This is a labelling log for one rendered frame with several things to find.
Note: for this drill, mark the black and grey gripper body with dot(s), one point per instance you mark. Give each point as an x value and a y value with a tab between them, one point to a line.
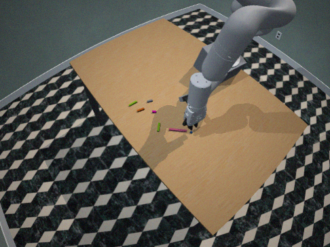
194	117

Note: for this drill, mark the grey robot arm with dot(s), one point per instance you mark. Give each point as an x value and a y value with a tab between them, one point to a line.
250	18

